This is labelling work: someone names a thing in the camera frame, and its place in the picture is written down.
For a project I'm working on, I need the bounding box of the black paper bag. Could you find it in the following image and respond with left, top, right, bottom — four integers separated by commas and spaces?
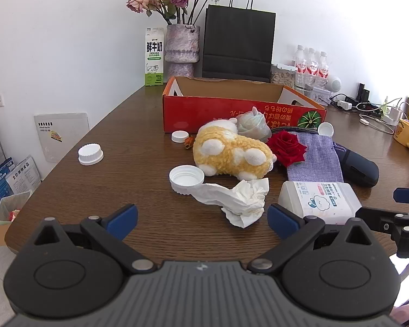
202, 0, 276, 83

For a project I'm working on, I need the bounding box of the purple woven pouch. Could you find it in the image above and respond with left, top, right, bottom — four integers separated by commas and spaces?
286, 132, 344, 183

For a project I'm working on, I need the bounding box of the wide white lid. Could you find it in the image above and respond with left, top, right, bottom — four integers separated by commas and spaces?
169, 165, 205, 195

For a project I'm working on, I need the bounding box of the white power adapter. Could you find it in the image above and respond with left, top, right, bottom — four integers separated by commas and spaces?
383, 107, 404, 125

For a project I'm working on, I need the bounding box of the white plastic bottle with label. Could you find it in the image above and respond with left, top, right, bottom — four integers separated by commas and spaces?
279, 180, 362, 225

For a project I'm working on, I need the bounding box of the purple textured vase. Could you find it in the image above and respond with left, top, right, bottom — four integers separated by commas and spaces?
165, 24, 201, 78

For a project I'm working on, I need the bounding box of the white tissue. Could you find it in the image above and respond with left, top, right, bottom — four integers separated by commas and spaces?
190, 178, 270, 229

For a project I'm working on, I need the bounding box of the cardboard bin with bag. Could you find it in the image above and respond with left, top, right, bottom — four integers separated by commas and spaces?
0, 191, 33, 246

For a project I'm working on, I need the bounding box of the clear jar of seeds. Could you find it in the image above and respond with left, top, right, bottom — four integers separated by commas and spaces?
271, 62, 296, 86

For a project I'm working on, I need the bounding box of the green and white milk carton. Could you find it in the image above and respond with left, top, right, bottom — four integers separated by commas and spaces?
144, 27, 165, 87

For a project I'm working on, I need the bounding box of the red rose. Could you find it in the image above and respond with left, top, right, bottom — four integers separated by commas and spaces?
266, 130, 308, 168

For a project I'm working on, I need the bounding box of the water bottle with red label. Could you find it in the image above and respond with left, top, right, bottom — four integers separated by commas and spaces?
307, 48, 319, 89
317, 51, 329, 89
295, 45, 309, 89

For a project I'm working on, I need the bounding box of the white cable with switch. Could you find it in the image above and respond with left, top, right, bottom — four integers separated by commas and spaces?
359, 114, 394, 134

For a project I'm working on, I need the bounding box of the yellow and white plush toy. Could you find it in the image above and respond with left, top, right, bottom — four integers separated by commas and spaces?
194, 117, 277, 180

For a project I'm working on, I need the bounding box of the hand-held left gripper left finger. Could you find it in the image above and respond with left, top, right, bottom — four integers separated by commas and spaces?
33, 204, 157, 275

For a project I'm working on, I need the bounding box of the yellow mug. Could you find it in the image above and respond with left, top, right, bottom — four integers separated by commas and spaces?
393, 119, 409, 149

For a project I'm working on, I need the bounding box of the black braided cord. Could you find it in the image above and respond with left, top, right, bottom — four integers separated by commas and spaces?
272, 126, 319, 133

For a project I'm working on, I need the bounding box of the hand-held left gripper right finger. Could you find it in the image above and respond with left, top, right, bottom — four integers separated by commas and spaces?
247, 203, 374, 275

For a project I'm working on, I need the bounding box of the clear plastic bag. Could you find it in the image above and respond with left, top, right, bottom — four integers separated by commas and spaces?
236, 107, 272, 144

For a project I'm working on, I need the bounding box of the dark navy case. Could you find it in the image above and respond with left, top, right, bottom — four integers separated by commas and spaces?
330, 140, 380, 187

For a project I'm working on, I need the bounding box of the white board with sticker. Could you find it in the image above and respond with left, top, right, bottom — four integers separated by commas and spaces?
34, 112, 90, 163

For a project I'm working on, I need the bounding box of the red cardboard box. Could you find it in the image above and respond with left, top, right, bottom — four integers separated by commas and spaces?
162, 76, 327, 133

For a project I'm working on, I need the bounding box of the white printed tin box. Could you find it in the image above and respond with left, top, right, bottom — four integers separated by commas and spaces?
312, 85, 331, 106

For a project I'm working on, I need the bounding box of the white ribbed cap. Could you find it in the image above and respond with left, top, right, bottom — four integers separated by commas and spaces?
78, 144, 104, 166

